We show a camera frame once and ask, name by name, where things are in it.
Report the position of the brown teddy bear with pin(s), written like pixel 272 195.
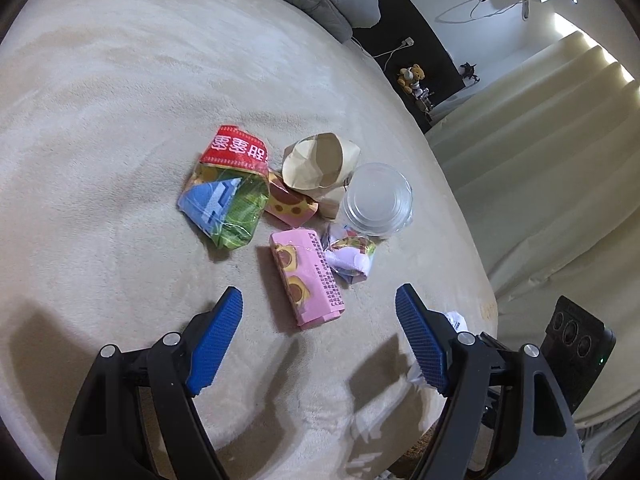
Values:
pixel 412 76

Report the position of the brown paper bag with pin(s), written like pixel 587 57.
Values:
pixel 320 160

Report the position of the pink patterned carton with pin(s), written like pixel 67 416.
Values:
pixel 310 280

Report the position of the clear plastic container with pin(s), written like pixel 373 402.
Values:
pixel 377 200

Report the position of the black headboard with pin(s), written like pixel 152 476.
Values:
pixel 415 35

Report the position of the white paper scrap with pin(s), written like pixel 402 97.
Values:
pixel 456 321

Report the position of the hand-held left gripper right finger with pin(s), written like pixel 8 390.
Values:
pixel 420 340

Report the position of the beige plush blanket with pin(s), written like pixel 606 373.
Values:
pixel 125 110

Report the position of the colourful wrapper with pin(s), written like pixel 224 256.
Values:
pixel 350 260

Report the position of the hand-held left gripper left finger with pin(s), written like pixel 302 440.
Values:
pixel 217 340

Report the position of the dark grey quilted pillow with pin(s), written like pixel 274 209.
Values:
pixel 310 0

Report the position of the orange patterned snack packet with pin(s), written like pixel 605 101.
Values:
pixel 287 205

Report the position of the cream curtain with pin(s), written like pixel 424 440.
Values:
pixel 540 170

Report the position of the red and green snack bag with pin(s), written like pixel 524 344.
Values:
pixel 230 160

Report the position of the small black object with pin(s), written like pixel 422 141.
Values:
pixel 469 71

